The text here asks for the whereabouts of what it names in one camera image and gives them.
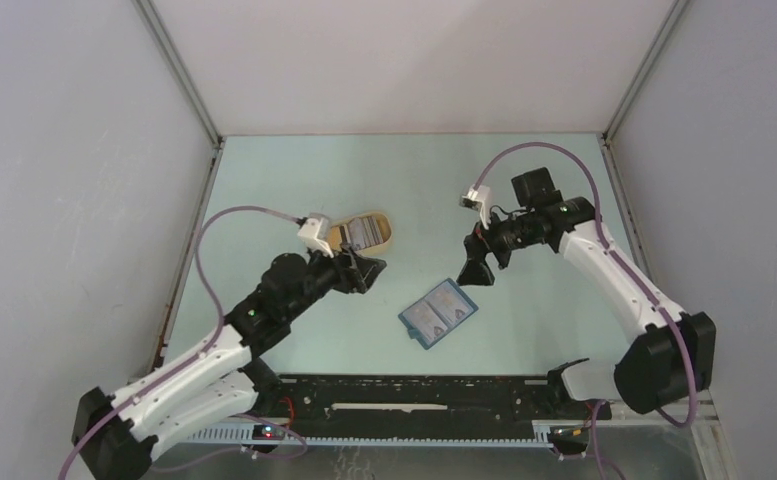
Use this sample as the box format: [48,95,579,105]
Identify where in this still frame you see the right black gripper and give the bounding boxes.
[457,202,540,286]

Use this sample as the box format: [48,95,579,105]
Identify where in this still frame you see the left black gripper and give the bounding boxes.
[285,239,385,321]

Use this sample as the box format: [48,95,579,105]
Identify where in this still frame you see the blue leather card holder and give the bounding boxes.
[398,278,479,350]

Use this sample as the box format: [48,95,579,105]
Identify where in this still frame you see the silver VIP credit card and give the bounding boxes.
[405,301,448,348]

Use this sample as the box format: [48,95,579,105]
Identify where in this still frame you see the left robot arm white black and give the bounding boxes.
[71,248,387,479]

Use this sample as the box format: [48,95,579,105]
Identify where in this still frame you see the stack of cards in tray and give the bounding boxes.
[329,215,389,250]

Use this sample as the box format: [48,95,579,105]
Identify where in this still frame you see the beige oval card tray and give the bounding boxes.
[324,210,395,258]

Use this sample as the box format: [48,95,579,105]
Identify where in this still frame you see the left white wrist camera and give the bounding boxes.
[297,212,334,258]

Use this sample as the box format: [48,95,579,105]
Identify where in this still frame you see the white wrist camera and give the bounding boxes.
[459,184,492,230]
[297,212,334,258]

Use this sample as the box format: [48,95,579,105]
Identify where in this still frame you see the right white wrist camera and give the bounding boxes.
[459,184,492,230]

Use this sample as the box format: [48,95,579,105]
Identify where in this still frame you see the white strip on rail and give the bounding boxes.
[331,402,448,413]

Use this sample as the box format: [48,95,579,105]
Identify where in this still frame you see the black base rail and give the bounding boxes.
[255,374,613,441]

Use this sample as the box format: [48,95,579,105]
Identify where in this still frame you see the aluminium frame front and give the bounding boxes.
[182,377,721,452]

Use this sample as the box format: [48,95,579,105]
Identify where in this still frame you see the right controller board with wires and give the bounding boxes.
[548,425,591,444]

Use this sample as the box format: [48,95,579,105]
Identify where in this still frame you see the controller board with wires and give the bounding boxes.
[548,425,591,444]
[252,396,295,440]

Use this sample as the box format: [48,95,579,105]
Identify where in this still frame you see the left controller board with wires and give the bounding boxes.
[252,396,295,440]

